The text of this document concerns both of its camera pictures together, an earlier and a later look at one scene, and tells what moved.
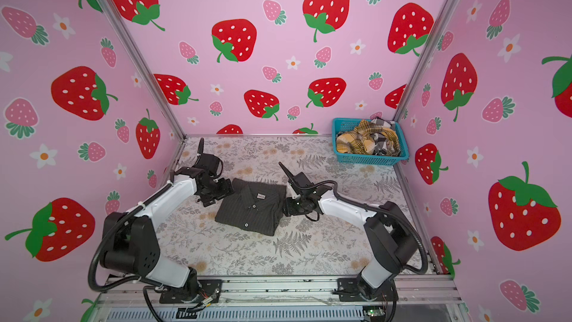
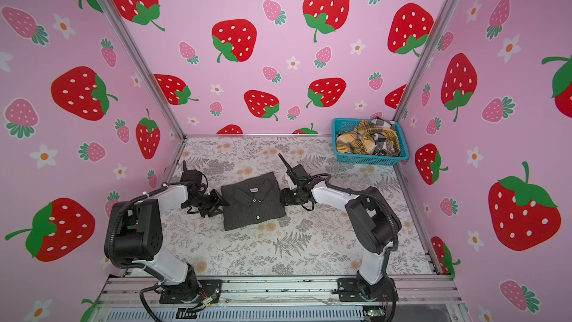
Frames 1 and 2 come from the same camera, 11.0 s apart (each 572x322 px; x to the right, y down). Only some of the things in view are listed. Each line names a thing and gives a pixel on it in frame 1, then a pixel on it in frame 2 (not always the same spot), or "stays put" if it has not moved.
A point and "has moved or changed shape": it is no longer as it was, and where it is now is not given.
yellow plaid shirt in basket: (360, 140) stays put
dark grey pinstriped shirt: (253, 206) has moved or changed shape
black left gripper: (227, 190) to (218, 201)
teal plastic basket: (340, 125) stays put
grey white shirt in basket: (384, 145) stays put
